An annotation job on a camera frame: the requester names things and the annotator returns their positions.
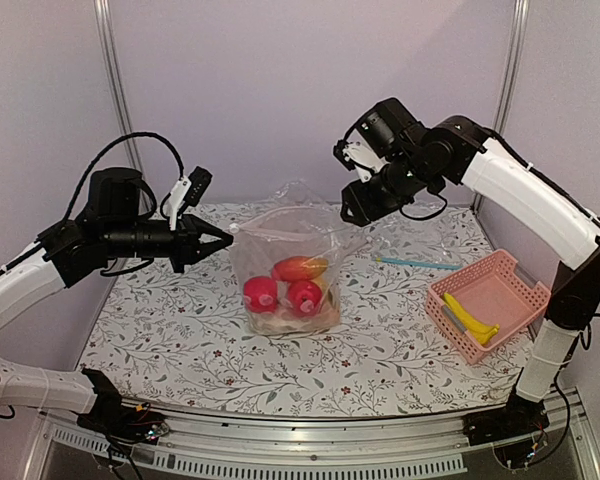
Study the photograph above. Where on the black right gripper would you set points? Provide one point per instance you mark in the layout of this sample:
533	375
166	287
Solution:
364	210

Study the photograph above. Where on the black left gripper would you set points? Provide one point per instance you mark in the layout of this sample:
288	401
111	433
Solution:
187	244

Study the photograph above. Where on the clear zip top bag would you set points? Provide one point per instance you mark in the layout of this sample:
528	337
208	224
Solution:
275	235

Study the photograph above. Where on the orange toy fruit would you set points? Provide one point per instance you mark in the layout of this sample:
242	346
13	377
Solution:
298	268

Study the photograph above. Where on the white toy cauliflower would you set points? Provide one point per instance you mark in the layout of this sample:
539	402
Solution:
283	321

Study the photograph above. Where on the red toy apple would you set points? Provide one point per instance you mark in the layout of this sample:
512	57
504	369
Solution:
304	297

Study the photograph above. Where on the yellow toy banana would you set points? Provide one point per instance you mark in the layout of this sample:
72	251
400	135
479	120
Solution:
483	333

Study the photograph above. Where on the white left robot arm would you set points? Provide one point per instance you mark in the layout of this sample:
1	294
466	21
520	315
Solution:
27	281

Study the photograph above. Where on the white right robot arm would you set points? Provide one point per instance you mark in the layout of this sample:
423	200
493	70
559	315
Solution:
460	151

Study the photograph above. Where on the clear bag at back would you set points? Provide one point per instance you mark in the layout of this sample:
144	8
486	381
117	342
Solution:
295	195

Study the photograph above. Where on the crumpled clear bag right back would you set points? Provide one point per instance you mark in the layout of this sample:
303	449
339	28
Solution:
451	238

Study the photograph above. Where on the floral tablecloth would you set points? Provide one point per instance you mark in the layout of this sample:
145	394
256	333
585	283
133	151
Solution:
184	340

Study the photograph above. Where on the pink plastic basket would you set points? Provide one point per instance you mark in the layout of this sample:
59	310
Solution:
494	292

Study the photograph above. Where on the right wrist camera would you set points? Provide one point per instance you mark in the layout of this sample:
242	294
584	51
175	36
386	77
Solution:
355	156

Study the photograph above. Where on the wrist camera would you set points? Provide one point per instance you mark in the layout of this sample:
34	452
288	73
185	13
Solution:
355	156
186	193

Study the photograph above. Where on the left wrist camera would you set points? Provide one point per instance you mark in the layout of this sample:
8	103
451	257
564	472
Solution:
186	193

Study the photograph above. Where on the left aluminium post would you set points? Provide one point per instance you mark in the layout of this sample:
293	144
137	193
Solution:
105	28

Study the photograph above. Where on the aluminium post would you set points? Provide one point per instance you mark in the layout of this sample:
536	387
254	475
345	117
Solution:
512	65
105	28

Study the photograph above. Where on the right aluminium post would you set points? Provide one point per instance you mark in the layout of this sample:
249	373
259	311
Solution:
512	65

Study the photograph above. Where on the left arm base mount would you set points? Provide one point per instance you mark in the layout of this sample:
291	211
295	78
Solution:
111	418

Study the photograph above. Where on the aluminium front rail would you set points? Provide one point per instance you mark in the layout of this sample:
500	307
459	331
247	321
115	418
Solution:
220	445

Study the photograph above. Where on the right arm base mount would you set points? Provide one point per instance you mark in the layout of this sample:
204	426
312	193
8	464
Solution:
510	427

